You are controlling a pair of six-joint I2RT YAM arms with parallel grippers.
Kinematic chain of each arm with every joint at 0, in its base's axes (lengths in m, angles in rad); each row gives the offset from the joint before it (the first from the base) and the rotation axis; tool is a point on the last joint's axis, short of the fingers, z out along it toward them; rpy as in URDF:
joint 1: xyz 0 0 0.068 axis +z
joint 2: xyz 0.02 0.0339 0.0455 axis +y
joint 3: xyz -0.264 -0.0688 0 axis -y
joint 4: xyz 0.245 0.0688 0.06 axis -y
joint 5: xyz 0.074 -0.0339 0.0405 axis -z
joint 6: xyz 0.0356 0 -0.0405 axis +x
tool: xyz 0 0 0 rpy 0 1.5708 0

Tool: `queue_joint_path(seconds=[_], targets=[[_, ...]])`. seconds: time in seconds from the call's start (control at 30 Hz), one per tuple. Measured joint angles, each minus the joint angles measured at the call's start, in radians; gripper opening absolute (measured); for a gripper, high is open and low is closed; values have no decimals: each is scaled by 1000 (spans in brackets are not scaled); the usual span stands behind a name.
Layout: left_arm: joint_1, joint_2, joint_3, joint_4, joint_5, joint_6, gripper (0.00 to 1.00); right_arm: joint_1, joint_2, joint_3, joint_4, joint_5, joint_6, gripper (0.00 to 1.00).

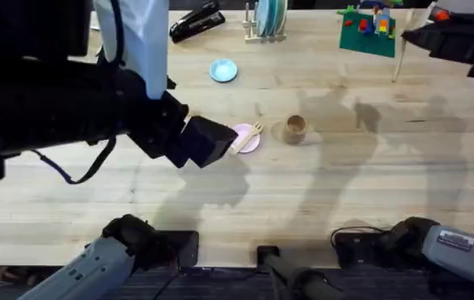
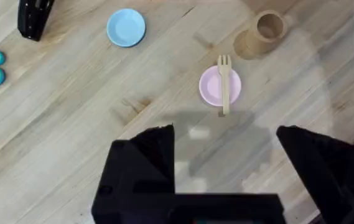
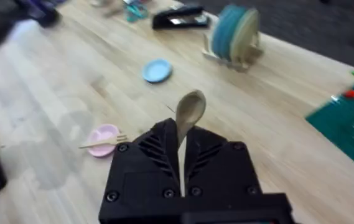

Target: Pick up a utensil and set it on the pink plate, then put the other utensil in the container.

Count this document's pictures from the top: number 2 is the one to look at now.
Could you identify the black box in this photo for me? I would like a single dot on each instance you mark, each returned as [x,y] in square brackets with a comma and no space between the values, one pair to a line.
[33,17]

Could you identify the light blue plate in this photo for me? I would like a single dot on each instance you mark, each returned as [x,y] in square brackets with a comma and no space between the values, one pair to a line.
[126,27]

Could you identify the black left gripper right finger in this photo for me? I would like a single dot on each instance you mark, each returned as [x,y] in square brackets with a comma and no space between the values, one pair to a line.
[323,168]

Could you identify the wooden cylindrical container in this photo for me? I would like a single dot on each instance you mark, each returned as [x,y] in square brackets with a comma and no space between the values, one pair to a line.
[262,33]

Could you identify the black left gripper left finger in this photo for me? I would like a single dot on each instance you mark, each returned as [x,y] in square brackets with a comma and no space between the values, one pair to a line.
[145,165]

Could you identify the wooden fork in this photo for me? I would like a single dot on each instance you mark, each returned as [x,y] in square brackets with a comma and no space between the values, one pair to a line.
[225,83]

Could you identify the pink plate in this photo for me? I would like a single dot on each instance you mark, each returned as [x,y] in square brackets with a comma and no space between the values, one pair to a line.
[211,87]

